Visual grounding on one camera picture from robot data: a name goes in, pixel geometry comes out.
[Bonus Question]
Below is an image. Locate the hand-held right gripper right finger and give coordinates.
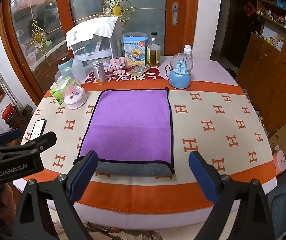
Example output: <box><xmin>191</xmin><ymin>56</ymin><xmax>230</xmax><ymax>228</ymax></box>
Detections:
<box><xmin>188</xmin><ymin>151</ymin><xmax>276</xmax><ymax>240</ymax></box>

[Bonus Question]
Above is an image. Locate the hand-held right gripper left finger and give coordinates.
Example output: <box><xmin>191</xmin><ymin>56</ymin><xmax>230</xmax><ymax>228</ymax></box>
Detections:
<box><xmin>12</xmin><ymin>150</ymin><xmax>99</xmax><ymax>240</ymax></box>

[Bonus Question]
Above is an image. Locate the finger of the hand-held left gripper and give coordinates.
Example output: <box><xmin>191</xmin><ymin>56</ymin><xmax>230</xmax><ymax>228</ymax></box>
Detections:
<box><xmin>0</xmin><ymin>128</ymin><xmax>23</xmax><ymax>147</ymax></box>
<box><xmin>0</xmin><ymin>131</ymin><xmax>57</xmax><ymax>155</ymax></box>

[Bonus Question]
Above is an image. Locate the purple and grey towel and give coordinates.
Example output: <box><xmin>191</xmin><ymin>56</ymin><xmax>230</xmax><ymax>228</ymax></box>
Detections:
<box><xmin>78</xmin><ymin>88</ymin><xmax>176</xmax><ymax>178</ymax></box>

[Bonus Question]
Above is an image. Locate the person's left hand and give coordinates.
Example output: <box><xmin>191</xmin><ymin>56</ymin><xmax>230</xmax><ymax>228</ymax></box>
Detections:
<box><xmin>0</xmin><ymin>182</ymin><xmax>17</xmax><ymax>221</ymax></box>

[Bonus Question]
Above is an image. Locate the black smartphone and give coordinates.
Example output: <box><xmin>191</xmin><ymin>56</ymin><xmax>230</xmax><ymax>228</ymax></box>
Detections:
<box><xmin>30</xmin><ymin>119</ymin><xmax>47</xmax><ymax>141</ymax></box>

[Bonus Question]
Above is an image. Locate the red-lidded jar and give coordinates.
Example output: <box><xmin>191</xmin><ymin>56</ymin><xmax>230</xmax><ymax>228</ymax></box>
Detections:
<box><xmin>1</xmin><ymin>103</ymin><xmax>25</xmax><ymax>131</ymax></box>

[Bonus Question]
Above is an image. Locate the orange and cream printed blanket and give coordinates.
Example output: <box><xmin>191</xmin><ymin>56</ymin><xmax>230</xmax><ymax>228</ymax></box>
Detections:
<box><xmin>22</xmin><ymin>79</ymin><xmax>277</xmax><ymax>212</ymax></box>

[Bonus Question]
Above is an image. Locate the green tissue pack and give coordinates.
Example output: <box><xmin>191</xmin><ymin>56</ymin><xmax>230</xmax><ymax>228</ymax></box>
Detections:
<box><xmin>49</xmin><ymin>78</ymin><xmax>70</xmax><ymax>105</ymax></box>

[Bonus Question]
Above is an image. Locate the glass dome with pink flowers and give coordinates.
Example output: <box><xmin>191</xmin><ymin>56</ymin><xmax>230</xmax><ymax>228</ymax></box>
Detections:
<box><xmin>54</xmin><ymin>67</ymin><xmax>88</xmax><ymax>110</ymax></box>

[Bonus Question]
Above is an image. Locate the pink bottle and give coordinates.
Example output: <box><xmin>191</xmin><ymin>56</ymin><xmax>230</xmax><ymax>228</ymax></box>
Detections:
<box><xmin>275</xmin><ymin>150</ymin><xmax>286</xmax><ymax>176</ymax></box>

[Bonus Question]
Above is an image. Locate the teal cup dark lid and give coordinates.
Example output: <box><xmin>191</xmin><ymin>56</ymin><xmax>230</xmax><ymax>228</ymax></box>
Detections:
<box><xmin>57</xmin><ymin>57</ymin><xmax>74</xmax><ymax>72</ymax></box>

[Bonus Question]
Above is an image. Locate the white plastic bottle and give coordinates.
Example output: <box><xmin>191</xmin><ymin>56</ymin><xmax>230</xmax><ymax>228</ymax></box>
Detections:
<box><xmin>71</xmin><ymin>58</ymin><xmax>87</xmax><ymax>81</ymax></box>

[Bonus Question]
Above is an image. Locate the teal chair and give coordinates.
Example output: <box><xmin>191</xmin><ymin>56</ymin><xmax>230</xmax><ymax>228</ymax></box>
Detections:
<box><xmin>267</xmin><ymin>164</ymin><xmax>286</xmax><ymax>221</ymax></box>

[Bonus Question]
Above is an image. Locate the cardboard box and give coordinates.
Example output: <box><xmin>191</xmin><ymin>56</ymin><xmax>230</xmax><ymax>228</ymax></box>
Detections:
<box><xmin>267</xmin><ymin>122</ymin><xmax>286</xmax><ymax>158</ymax></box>

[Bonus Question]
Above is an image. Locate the silver and orange can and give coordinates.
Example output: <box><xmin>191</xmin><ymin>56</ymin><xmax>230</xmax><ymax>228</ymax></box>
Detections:
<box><xmin>92</xmin><ymin>60</ymin><xmax>107</xmax><ymax>85</ymax></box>

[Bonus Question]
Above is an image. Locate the gold door ornament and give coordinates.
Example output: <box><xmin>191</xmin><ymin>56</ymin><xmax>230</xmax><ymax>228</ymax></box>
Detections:
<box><xmin>25</xmin><ymin>0</ymin><xmax>49</xmax><ymax>56</ymax></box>
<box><xmin>98</xmin><ymin>0</ymin><xmax>137</xmax><ymax>27</ymax></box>

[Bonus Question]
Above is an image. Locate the blue castle snow globe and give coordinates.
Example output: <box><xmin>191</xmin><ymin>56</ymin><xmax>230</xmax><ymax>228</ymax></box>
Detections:
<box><xmin>168</xmin><ymin>52</ymin><xmax>194</xmax><ymax>89</ymax></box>

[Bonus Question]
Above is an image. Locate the pink block toy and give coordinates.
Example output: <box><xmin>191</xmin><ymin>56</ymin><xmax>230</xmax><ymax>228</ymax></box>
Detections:
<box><xmin>110</xmin><ymin>57</ymin><xmax>129</xmax><ymax>70</ymax></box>

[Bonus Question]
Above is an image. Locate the pink printed tablecloth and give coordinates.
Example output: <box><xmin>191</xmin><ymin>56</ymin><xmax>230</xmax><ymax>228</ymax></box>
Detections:
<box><xmin>12</xmin><ymin>54</ymin><xmax>279</xmax><ymax>231</ymax></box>

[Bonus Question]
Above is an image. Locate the wooden cabinet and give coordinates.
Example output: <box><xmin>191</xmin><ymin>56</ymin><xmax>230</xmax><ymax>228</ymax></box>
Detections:
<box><xmin>236</xmin><ymin>32</ymin><xmax>286</xmax><ymax>137</ymax></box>

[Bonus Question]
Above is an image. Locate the silver blister pack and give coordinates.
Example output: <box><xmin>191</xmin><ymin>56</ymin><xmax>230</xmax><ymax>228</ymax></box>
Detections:
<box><xmin>128</xmin><ymin>65</ymin><xmax>151</xmax><ymax>77</ymax></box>

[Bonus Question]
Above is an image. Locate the white bottle sterilizer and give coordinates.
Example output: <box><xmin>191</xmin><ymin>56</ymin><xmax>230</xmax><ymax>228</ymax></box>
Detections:
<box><xmin>67</xmin><ymin>17</ymin><xmax>124</xmax><ymax>67</ymax></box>

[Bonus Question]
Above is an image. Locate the white pill bottle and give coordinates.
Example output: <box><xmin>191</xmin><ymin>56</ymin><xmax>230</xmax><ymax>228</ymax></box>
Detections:
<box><xmin>182</xmin><ymin>45</ymin><xmax>193</xmax><ymax>58</ymax></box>

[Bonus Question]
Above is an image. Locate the blue box with duck print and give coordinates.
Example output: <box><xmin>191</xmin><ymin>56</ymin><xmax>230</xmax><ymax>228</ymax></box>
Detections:
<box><xmin>123</xmin><ymin>33</ymin><xmax>149</xmax><ymax>67</ymax></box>

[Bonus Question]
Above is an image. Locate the glass bottle with amber liquid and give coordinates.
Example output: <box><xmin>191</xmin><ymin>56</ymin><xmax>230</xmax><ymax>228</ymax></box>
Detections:
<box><xmin>146</xmin><ymin>31</ymin><xmax>161</xmax><ymax>67</ymax></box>

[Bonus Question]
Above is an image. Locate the silver door handle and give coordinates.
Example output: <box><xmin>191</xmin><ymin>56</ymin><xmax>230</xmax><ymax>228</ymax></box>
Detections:
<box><xmin>172</xmin><ymin>2</ymin><xmax>179</xmax><ymax>26</ymax></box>

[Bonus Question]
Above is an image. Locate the red wall decoration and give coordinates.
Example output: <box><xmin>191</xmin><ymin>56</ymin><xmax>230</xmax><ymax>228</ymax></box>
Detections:
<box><xmin>242</xmin><ymin>1</ymin><xmax>255</xmax><ymax>17</ymax></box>

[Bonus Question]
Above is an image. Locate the wooden wall shelf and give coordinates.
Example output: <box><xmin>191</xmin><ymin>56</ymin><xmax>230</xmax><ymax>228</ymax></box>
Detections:
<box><xmin>255</xmin><ymin>0</ymin><xmax>286</xmax><ymax>53</ymax></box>

